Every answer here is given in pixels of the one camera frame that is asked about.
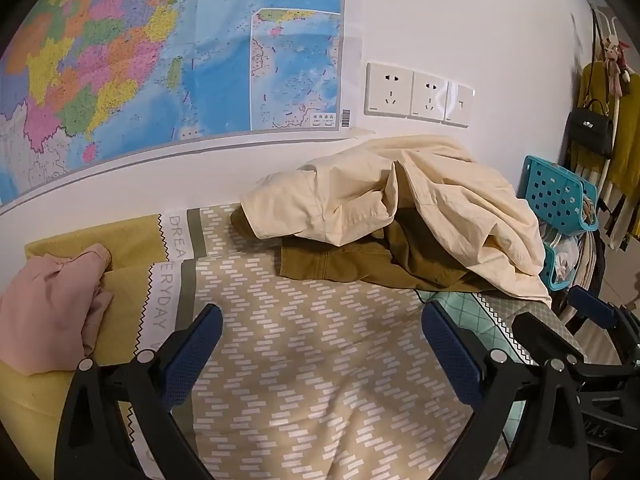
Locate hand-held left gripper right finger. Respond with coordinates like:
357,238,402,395
421,301,608,480

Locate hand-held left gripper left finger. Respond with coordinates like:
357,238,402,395
54,303,224,480

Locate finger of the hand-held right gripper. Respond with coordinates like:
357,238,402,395
511,311,640,378
569,285,640,348

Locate cream large jacket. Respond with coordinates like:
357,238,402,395
240,135,553,307

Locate pink pants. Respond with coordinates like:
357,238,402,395
0,243,115,376

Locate yellow hanging clothes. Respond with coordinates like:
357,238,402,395
570,60,640,253

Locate small teal plastic basket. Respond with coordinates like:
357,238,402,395
542,242,583,291

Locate yellow patterned bed sheet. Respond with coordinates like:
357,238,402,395
0,200,586,480

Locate large teal plastic basket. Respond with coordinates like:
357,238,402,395
522,155,598,233

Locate olive brown garment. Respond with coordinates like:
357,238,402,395
230,205,496,295

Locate black handbag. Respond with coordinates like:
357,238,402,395
565,99,615,160

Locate pink plush toy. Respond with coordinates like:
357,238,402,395
600,37,634,96

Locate white coat rack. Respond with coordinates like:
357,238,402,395
592,7,626,196

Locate white wall socket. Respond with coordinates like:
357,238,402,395
365,62,415,118
409,70,450,122

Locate colourful wall map poster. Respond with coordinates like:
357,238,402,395
0,0,376,206

